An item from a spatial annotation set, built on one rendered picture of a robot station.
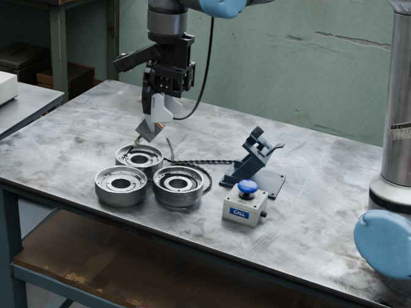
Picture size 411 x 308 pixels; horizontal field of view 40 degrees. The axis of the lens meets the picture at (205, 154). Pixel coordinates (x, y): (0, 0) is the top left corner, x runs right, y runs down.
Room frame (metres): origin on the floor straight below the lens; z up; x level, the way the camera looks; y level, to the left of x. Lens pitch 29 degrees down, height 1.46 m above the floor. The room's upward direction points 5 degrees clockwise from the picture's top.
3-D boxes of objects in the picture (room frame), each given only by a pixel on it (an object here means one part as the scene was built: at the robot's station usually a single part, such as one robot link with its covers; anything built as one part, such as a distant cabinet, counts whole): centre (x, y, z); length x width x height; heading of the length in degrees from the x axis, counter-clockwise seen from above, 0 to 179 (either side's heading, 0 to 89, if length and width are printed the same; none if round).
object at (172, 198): (1.01, 0.05, 0.82); 0.10 x 0.10 x 0.04
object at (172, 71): (1.06, 0.09, 1.07); 0.09 x 0.08 x 0.12; 72
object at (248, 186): (0.96, -0.09, 0.85); 0.04 x 0.04 x 0.05
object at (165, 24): (1.06, 0.09, 1.15); 0.08 x 0.08 x 0.05
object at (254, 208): (0.96, -0.09, 0.82); 0.08 x 0.07 x 0.05; 69
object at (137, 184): (0.99, 0.17, 0.82); 0.08 x 0.08 x 0.02
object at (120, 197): (0.99, 0.17, 0.82); 0.10 x 0.10 x 0.04
